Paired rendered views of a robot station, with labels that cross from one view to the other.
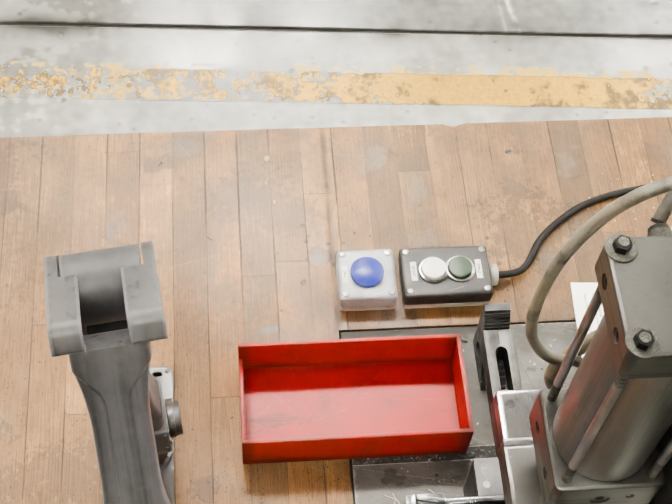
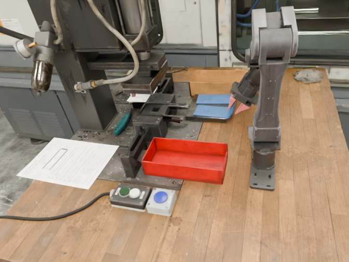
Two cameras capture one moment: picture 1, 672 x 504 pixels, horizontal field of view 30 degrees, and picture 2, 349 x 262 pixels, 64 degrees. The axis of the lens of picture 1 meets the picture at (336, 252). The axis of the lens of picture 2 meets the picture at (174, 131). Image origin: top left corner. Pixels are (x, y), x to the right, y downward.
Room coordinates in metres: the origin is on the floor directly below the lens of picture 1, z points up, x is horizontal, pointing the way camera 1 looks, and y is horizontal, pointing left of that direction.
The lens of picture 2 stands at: (1.15, 0.28, 1.54)
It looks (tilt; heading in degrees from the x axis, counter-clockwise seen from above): 37 degrees down; 211
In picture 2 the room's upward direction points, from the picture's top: 9 degrees counter-clockwise
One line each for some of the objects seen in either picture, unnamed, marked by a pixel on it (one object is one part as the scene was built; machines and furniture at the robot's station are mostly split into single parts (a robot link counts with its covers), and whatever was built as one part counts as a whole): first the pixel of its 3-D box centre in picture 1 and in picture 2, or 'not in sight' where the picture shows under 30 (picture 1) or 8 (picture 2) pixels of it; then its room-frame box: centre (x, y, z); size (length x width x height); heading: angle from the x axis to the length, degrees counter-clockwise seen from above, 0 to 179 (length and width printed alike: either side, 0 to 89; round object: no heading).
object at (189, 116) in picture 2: not in sight; (209, 107); (0.27, -0.07, 0.91); 0.17 x 0.16 x 0.02; 9
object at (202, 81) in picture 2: not in sight; (220, 83); (0.10, -0.07, 0.93); 0.25 x 0.13 x 0.08; 99
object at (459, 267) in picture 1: (459, 270); (124, 193); (0.77, -0.15, 0.93); 0.03 x 0.03 x 0.02
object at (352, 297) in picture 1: (365, 285); (162, 204); (0.75, -0.04, 0.90); 0.07 x 0.07 x 0.06; 9
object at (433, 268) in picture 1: (432, 271); (135, 194); (0.77, -0.12, 0.93); 0.03 x 0.03 x 0.02
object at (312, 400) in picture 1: (352, 398); (185, 159); (0.59, -0.03, 0.93); 0.25 x 0.12 x 0.06; 99
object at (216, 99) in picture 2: not in sight; (215, 96); (0.22, -0.06, 0.93); 0.15 x 0.07 x 0.03; 103
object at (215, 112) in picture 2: not in sight; (214, 108); (0.31, -0.03, 0.93); 0.15 x 0.07 x 0.03; 95
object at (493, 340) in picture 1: (504, 400); (138, 145); (0.60, -0.20, 0.95); 0.15 x 0.03 x 0.10; 9
